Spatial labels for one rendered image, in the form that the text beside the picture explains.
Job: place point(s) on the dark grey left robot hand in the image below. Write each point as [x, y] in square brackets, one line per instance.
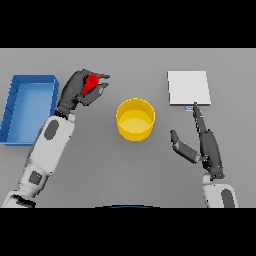
[71, 91]

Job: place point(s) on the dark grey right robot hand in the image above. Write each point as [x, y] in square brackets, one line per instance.
[210, 146]

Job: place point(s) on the red beaker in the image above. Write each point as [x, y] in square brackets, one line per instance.
[90, 83]

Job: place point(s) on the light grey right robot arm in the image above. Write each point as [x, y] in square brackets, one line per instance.
[220, 196]

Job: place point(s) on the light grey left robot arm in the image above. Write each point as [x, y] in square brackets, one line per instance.
[46, 150]

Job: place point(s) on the pale square measuring scale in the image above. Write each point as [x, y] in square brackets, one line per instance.
[188, 88]

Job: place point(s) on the yellow bowl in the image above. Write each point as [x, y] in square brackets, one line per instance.
[135, 120]

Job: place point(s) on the blue tray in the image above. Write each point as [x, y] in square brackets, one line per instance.
[28, 108]

